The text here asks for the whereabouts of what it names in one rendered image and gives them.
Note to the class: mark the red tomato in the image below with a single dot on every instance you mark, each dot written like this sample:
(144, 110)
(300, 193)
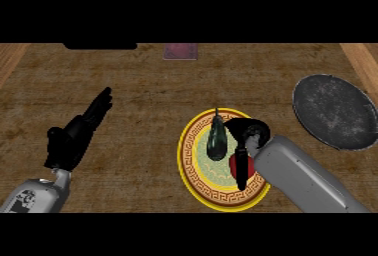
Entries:
(251, 166)

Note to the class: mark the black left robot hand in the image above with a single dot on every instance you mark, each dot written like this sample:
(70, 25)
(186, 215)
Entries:
(74, 136)

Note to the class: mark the dark green eggplant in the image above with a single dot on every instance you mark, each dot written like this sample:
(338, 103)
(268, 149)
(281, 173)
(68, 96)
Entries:
(216, 141)

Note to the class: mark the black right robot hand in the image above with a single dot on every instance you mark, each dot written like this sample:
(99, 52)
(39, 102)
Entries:
(244, 133)

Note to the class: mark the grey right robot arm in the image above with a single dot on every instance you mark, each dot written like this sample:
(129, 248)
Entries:
(300, 176)

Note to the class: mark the maroon rectangular block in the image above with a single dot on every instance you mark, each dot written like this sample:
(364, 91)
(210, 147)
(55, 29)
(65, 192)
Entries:
(180, 51)

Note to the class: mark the yellow rimmed patterned plate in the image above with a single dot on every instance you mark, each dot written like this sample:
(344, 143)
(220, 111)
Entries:
(197, 173)

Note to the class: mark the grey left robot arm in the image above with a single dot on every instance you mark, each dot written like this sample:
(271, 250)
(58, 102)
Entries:
(37, 195)

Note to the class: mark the black flat appliance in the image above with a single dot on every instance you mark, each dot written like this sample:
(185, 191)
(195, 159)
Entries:
(101, 46)

